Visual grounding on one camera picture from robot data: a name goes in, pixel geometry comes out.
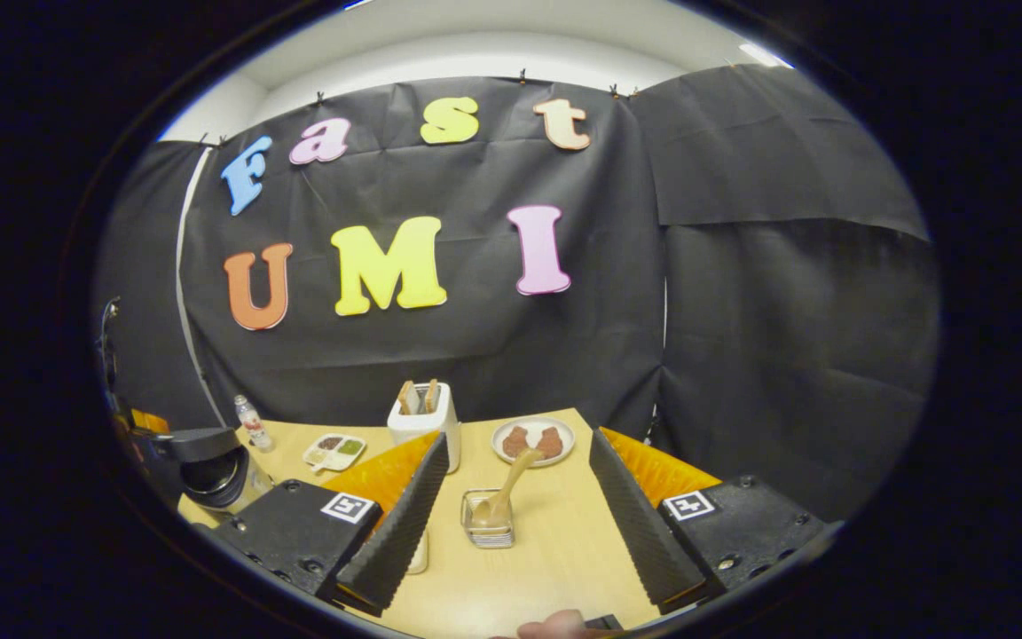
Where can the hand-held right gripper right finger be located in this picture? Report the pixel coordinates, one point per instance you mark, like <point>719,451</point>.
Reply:
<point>635,532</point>

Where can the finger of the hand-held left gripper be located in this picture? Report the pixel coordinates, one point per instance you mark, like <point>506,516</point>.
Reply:
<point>200,444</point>

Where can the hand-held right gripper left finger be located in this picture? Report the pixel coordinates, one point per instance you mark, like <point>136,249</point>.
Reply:
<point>404,532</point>

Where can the clear container of rice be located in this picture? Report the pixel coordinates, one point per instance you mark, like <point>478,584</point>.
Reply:
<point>420,555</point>

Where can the clear chopstick holder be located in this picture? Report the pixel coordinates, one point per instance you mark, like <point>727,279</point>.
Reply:
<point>486,532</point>

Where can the wooden spoon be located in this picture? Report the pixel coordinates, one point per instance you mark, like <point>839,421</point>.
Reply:
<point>511,479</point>

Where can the clear plastic bottle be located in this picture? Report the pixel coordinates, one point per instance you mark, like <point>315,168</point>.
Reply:
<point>254,426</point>

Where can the white toaster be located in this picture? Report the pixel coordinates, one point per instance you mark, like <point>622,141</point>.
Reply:
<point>422,435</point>

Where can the white divided dish with beans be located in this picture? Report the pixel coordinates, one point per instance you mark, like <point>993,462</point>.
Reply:
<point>334,453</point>

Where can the brown meat slice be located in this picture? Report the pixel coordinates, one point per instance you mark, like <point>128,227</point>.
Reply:
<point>550,442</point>
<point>515,441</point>

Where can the toast slice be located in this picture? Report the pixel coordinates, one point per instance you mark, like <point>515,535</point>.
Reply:
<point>406,398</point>
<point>430,396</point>

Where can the white plate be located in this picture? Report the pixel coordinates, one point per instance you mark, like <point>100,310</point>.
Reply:
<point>533,422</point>

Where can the black backdrop cloth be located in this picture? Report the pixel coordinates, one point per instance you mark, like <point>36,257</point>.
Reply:
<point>742,311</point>

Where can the ceiling light panel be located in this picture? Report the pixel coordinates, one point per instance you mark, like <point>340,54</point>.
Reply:
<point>764,56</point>

